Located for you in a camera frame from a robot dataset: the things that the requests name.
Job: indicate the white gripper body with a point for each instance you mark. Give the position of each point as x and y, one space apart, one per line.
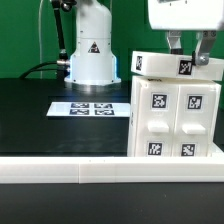
186 14

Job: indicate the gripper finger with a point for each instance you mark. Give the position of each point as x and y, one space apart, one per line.
205 42
173 38

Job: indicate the white cabinet top block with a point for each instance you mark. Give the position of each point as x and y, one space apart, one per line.
175 66

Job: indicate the white cabinet door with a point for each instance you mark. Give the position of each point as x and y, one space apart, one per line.
193 120
157 107

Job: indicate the white cabinet body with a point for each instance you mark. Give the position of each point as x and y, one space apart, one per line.
137 84

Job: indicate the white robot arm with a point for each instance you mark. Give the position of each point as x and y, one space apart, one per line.
93 63

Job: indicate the white L-shaped fence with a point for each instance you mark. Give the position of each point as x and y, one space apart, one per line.
18 170

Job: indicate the white marker base plate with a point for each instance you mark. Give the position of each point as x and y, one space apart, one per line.
88 109

